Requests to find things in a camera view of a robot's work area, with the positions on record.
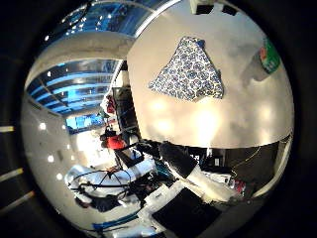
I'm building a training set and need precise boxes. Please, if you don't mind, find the black monitor screen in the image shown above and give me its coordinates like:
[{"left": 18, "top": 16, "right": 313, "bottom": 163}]
[{"left": 112, "top": 86, "right": 140, "bottom": 133}]

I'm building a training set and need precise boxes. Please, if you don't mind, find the blue white patterned cloth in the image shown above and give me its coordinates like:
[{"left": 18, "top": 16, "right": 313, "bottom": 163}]
[{"left": 148, "top": 36, "right": 226, "bottom": 102}]

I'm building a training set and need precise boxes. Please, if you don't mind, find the green label spray bottle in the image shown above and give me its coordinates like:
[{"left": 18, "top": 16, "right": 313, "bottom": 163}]
[{"left": 242, "top": 38, "right": 282, "bottom": 87}]

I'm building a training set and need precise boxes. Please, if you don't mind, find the person in red shirt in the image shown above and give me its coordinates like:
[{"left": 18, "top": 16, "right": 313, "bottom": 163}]
[{"left": 99, "top": 127, "right": 128, "bottom": 152}]

